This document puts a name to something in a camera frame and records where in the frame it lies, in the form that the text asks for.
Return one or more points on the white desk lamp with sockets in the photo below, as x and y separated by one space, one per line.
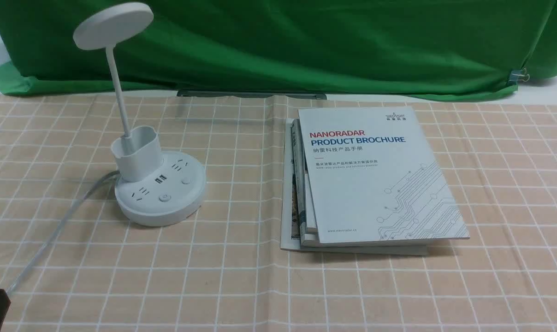
155 188

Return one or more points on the bottom magazine in stack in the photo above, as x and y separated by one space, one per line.
288 242

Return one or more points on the Nanoradar product brochure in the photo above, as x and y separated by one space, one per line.
375 184

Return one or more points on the green backdrop cloth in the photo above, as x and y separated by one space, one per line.
439 50

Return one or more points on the checkered beige tablecloth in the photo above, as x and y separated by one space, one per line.
223 269

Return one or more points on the metal binder clip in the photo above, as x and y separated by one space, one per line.
518 76

